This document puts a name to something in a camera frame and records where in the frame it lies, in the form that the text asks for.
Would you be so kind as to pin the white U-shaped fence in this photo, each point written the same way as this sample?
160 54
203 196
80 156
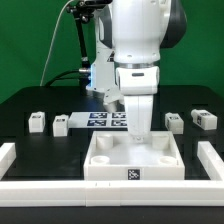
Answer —
208 192

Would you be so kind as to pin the white marker tag sheet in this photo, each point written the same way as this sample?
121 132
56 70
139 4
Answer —
97 120

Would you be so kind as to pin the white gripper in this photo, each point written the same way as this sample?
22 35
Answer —
139 115

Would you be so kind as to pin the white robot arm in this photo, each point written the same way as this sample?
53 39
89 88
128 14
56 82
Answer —
129 37

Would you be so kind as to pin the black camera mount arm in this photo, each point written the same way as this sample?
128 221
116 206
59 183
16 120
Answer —
82 12

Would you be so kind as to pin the white square table top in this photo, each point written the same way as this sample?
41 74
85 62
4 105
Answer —
115 155

